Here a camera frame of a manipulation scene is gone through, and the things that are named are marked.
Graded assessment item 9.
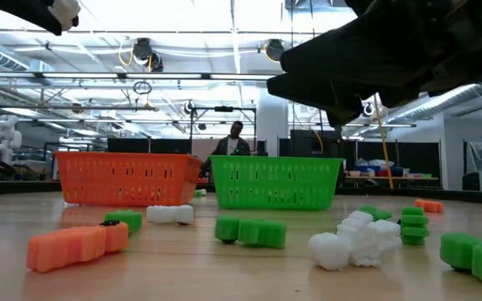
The orange pumpkin figure toy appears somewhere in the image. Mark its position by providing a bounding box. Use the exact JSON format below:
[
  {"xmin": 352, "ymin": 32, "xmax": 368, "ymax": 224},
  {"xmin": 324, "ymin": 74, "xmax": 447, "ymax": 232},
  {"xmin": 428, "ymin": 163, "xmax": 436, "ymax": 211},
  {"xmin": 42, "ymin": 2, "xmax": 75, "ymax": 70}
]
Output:
[
  {"xmin": 414, "ymin": 198, "xmax": 444, "ymax": 214},
  {"xmin": 26, "ymin": 221, "xmax": 130, "ymax": 273}
]

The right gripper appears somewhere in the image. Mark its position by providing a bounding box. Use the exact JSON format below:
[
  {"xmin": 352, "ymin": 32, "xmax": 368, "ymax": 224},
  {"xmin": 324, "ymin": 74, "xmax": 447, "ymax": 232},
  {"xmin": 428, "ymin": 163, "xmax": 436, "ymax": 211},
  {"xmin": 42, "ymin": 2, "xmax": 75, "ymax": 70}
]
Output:
[{"xmin": 280, "ymin": 0, "xmax": 482, "ymax": 108}]

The person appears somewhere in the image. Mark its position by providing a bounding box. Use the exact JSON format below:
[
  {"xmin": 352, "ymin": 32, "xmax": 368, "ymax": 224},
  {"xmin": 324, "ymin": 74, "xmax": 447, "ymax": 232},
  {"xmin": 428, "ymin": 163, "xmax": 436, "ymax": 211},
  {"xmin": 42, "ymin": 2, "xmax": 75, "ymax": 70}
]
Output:
[{"xmin": 198, "ymin": 120, "xmax": 253, "ymax": 179}]

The green plastic basket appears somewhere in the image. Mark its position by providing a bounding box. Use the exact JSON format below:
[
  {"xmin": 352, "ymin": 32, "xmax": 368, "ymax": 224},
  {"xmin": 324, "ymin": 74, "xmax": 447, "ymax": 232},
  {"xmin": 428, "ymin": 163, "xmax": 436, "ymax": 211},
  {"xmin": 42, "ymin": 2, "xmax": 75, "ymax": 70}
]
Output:
[{"xmin": 209, "ymin": 155, "xmax": 345, "ymax": 212}]

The black partition panel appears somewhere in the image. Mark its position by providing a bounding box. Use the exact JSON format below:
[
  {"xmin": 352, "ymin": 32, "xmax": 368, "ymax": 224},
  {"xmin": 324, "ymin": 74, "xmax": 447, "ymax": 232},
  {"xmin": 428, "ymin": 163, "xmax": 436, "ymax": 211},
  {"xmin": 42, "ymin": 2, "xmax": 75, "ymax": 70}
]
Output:
[
  {"xmin": 106, "ymin": 137, "xmax": 192, "ymax": 154},
  {"xmin": 289, "ymin": 129, "xmax": 342, "ymax": 158}
]

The orange plastic basket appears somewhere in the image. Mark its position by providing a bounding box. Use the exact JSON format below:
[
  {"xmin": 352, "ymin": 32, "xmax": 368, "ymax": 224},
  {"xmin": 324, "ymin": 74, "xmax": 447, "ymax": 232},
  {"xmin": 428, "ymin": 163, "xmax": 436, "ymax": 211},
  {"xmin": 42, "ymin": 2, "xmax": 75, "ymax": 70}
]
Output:
[{"xmin": 54, "ymin": 150, "xmax": 204, "ymax": 207}]

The black gantry frame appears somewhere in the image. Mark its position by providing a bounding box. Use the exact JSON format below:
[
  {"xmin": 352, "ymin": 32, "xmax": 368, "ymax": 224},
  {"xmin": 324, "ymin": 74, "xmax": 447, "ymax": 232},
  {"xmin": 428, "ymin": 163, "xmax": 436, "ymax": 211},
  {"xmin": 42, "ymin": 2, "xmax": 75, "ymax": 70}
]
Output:
[{"xmin": 188, "ymin": 105, "xmax": 258, "ymax": 156}]

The yellow cable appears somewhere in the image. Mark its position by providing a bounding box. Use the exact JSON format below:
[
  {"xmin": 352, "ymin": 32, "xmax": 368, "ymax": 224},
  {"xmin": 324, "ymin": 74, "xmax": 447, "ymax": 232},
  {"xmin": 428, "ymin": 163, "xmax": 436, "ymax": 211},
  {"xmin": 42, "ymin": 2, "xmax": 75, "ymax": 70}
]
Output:
[{"xmin": 372, "ymin": 92, "xmax": 395, "ymax": 190}]

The white building column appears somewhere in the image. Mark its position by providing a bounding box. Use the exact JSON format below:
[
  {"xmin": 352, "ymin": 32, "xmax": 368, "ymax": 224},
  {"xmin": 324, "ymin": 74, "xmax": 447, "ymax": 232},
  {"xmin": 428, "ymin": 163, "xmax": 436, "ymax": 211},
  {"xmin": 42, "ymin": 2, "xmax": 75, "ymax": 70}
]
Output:
[{"xmin": 256, "ymin": 89, "xmax": 290, "ymax": 158}]

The long ceiling light bar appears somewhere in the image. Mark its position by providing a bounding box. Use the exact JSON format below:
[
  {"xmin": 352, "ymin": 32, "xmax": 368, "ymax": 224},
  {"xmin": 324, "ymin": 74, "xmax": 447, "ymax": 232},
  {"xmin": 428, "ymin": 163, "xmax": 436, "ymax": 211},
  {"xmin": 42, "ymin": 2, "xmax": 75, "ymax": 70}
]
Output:
[{"xmin": 0, "ymin": 71, "xmax": 276, "ymax": 81}]

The wooden table with bowls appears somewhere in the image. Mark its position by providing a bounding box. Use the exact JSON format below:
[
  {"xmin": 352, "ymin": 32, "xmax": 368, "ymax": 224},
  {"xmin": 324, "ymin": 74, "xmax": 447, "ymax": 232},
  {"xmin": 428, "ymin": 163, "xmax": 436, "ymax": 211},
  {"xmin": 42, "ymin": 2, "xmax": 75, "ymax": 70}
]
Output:
[{"xmin": 344, "ymin": 158, "xmax": 439, "ymax": 181}]

